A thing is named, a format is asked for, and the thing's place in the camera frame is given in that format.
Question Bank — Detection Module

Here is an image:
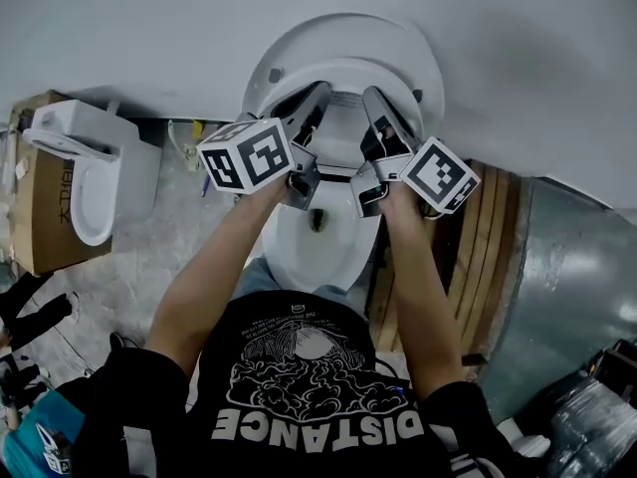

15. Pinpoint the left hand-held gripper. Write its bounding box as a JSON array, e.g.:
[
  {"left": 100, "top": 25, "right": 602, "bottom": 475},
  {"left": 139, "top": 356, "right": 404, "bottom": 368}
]
[{"left": 196, "top": 81, "right": 333, "bottom": 212}]

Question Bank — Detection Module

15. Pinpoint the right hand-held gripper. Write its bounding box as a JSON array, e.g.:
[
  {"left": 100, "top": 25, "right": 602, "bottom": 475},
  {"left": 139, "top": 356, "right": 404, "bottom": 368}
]
[{"left": 349, "top": 86, "right": 483, "bottom": 219}]

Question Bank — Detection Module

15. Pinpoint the white toilet seat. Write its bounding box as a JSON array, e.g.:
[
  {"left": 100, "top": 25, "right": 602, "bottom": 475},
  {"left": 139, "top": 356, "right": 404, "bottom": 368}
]
[{"left": 256, "top": 56, "right": 425, "bottom": 141}]

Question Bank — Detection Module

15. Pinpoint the person's left forearm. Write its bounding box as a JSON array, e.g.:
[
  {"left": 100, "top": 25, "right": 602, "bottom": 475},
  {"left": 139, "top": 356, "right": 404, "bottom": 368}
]
[{"left": 142, "top": 177, "right": 291, "bottom": 380}]

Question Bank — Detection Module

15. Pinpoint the person's right forearm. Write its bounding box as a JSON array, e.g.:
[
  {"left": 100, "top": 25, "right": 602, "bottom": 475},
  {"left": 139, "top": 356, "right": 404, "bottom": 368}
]
[{"left": 380, "top": 190, "right": 480, "bottom": 403}]

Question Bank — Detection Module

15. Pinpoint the white toilet bowl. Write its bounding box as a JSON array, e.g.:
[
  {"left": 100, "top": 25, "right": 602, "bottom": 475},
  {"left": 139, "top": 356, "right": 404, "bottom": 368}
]
[{"left": 260, "top": 131, "right": 383, "bottom": 294}]

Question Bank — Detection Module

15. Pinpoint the small white toilet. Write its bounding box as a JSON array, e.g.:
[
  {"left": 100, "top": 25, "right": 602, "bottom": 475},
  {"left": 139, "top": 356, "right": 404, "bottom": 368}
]
[{"left": 22, "top": 99, "right": 163, "bottom": 248}]

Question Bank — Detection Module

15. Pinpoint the wooden plank pallet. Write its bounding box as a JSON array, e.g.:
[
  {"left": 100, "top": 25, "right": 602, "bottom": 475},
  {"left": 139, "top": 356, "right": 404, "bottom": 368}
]
[{"left": 366, "top": 158, "right": 522, "bottom": 365}]

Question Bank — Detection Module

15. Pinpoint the brown cardboard box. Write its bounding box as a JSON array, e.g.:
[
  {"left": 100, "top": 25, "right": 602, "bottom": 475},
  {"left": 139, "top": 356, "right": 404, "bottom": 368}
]
[{"left": 8, "top": 90, "right": 113, "bottom": 277}]

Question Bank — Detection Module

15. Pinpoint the black printed t-shirt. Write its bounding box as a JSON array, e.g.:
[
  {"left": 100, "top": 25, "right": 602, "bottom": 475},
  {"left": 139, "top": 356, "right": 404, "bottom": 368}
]
[{"left": 72, "top": 289, "right": 548, "bottom": 478}]

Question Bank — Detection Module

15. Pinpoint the plastic-wrapped bundle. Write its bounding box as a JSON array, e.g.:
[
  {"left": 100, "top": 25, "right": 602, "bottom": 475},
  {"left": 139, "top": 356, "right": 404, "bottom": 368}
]
[{"left": 544, "top": 375, "right": 637, "bottom": 478}]

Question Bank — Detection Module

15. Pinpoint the teal bag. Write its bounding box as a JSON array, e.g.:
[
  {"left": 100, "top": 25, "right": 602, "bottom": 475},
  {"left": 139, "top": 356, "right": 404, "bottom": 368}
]
[{"left": 0, "top": 394, "right": 87, "bottom": 478}]

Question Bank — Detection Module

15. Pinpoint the grey patterned device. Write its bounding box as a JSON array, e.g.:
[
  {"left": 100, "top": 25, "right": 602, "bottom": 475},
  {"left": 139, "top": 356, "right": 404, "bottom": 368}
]
[{"left": 35, "top": 421, "right": 75, "bottom": 476}]

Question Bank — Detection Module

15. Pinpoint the grey metal duct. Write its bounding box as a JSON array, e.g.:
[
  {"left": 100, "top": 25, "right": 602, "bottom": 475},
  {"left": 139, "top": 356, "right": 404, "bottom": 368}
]
[{"left": 475, "top": 175, "right": 637, "bottom": 425}]

